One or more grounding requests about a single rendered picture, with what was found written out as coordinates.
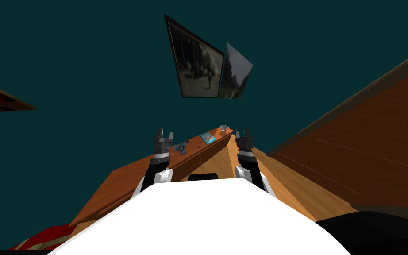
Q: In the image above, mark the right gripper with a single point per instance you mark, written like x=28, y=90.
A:
x=244, y=144

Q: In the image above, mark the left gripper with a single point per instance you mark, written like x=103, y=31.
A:
x=163, y=145

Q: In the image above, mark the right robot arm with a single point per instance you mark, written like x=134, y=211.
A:
x=250, y=166

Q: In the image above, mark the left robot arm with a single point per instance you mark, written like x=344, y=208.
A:
x=156, y=170

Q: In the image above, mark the dark grey flat thing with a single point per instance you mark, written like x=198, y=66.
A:
x=181, y=145

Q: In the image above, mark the grey small bowl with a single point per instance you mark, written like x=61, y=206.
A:
x=224, y=127

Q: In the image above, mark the blue book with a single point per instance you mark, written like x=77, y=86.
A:
x=208, y=138

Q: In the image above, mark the frameless landscape picture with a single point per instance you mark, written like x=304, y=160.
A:
x=236, y=74

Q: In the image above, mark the orange wooden desk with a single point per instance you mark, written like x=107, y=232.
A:
x=119, y=187

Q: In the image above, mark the dark framed picture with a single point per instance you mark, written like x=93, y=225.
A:
x=198, y=63

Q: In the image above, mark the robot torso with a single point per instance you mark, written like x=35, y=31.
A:
x=200, y=219

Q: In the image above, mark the red striped cloth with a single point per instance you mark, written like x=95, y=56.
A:
x=44, y=237

